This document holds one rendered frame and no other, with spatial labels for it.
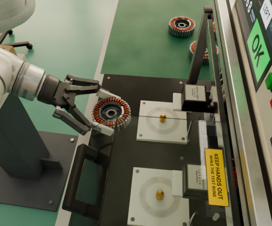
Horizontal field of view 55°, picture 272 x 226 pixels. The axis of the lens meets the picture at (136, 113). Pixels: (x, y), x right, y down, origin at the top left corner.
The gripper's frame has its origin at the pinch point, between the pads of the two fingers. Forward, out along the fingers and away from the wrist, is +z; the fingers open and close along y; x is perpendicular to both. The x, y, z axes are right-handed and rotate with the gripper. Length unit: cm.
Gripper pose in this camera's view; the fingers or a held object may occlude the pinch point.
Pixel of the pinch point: (110, 114)
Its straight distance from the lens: 76.1
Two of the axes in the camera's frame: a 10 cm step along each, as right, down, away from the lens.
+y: -0.8, 8.0, -6.0
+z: 8.6, 3.6, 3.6
